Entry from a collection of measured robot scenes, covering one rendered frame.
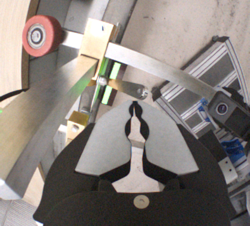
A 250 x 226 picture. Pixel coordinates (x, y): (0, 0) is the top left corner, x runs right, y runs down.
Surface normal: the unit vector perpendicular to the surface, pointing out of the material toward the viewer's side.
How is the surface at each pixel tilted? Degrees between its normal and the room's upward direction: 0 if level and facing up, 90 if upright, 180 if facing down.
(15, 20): 0
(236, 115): 31
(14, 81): 0
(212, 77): 0
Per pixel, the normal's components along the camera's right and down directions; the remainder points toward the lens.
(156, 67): -0.04, 0.51
